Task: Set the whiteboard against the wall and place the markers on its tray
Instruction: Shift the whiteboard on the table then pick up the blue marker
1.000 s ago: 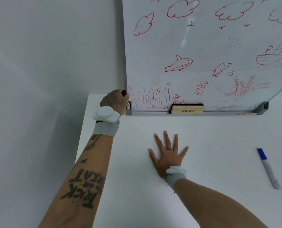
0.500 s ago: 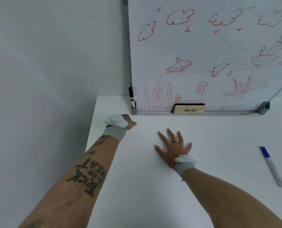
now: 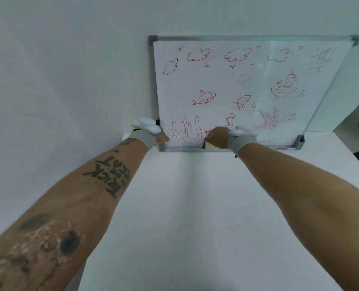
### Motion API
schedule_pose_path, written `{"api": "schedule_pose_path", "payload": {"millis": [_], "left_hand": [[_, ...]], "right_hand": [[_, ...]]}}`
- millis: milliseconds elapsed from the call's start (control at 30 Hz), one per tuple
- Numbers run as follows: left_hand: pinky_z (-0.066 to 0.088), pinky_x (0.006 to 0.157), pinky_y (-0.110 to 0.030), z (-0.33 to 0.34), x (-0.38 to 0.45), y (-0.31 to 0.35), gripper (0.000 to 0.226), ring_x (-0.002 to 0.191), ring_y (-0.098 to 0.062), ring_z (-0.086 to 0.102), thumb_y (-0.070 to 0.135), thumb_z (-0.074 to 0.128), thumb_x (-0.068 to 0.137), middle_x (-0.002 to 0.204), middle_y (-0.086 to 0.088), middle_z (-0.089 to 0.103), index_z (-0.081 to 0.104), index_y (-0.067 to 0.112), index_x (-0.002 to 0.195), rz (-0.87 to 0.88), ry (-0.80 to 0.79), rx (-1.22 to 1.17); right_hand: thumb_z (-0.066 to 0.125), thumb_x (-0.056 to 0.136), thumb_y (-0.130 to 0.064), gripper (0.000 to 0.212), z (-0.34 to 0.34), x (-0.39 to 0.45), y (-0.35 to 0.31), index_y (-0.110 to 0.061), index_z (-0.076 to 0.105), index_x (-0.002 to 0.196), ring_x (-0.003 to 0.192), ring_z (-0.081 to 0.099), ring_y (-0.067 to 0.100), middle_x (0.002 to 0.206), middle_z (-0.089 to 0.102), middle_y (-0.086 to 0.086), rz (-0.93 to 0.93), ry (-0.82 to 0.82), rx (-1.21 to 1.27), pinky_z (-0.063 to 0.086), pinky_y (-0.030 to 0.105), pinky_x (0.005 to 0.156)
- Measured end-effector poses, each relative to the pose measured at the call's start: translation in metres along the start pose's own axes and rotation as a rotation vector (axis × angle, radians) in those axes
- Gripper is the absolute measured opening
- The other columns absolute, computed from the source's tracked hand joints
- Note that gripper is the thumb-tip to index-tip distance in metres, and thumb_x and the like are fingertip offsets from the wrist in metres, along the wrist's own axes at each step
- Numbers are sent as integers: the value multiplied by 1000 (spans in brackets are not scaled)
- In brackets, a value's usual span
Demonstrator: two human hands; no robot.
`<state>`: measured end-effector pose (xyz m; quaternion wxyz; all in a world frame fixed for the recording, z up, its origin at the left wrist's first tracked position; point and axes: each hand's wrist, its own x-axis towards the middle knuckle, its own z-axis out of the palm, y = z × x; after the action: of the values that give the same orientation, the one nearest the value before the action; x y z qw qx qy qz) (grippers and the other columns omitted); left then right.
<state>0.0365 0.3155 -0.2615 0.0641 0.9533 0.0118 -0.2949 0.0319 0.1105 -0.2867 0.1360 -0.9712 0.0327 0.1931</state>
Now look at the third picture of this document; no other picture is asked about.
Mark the whiteboard with red drawings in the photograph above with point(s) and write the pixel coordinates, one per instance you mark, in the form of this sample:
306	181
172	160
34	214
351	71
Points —
243	87

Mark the yellow sponge eraser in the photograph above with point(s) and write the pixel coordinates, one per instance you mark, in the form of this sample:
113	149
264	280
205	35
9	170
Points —
210	145

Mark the red marker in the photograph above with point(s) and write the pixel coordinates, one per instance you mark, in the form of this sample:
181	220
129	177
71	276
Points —
282	148

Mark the person's left forearm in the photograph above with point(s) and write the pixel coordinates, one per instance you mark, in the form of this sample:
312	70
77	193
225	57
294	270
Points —
70	215

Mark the person's left fingers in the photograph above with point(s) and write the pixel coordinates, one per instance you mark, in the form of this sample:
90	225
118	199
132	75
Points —
163	138

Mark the person's right hand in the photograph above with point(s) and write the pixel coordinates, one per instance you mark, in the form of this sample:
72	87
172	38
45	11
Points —
240	137

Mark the person's right fingers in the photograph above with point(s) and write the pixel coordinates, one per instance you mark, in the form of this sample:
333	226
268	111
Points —
216	136

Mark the person's right forearm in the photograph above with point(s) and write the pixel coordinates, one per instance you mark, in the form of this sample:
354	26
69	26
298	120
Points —
303	203

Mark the person's left hand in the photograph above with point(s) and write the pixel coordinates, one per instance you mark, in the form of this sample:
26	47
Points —
146	127

